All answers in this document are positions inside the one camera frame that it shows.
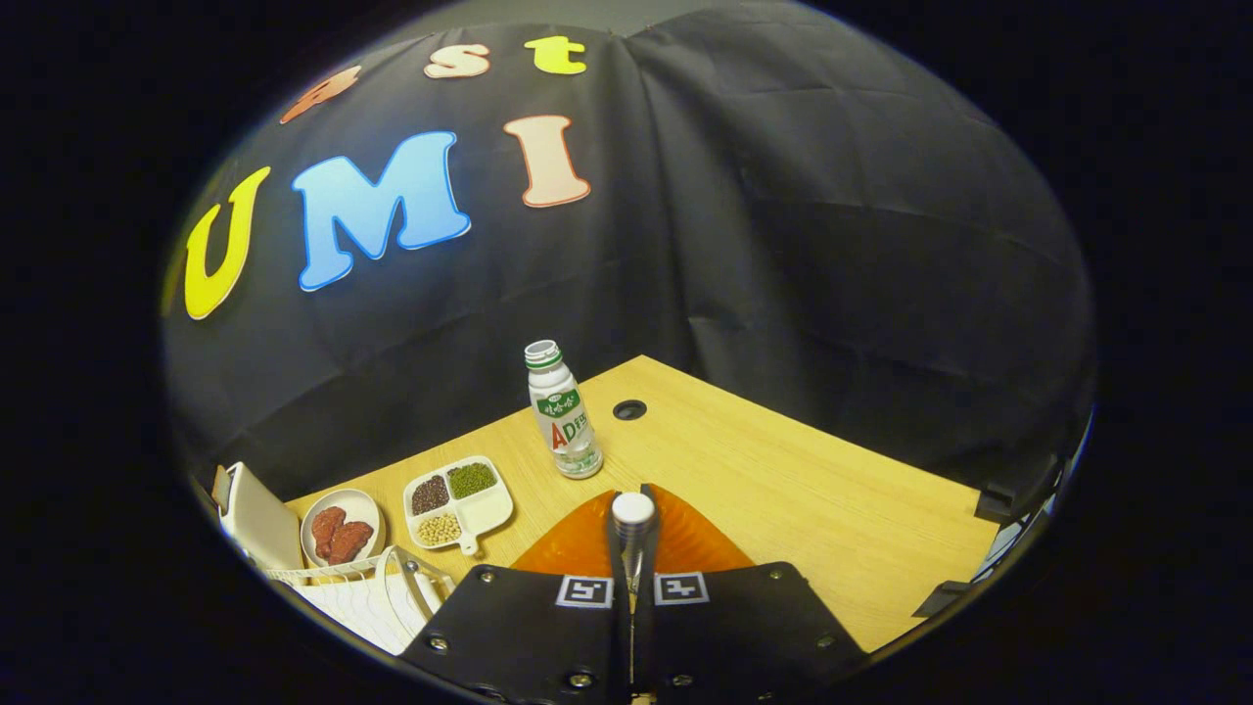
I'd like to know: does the spoon with white-tipped handle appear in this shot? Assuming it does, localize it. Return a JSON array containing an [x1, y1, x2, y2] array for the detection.
[[609, 492, 657, 696]]

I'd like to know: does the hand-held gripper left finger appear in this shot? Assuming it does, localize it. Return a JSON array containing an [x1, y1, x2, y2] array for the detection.
[[396, 487, 632, 705]]

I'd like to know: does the white toaster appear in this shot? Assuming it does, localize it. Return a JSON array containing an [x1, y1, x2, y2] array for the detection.
[[210, 462, 306, 574]]

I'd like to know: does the pile of green beans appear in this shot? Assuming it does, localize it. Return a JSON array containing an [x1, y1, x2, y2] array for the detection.
[[448, 462, 497, 500]]

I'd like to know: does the brown meat piece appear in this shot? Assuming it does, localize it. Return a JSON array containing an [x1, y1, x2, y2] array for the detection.
[[311, 505, 348, 561], [330, 521, 375, 566]]

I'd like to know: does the white wire dish rack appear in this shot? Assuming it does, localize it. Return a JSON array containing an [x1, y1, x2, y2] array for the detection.
[[264, 545, 458, 657]]

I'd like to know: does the white divided snack tray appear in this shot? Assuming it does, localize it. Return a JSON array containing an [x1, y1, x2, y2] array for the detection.
[[403, 455, 515, 557]]

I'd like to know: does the white drink bottle green label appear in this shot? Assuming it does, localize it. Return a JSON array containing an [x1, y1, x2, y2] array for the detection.
[[524, 340, 605, 480]]

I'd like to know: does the beige dish with meat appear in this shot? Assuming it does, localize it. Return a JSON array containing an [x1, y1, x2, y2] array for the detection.
[[300, 488, 388, 571]]

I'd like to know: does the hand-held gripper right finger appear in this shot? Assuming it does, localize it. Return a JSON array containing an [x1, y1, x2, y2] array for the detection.
[[634, 483, 872, 705]]

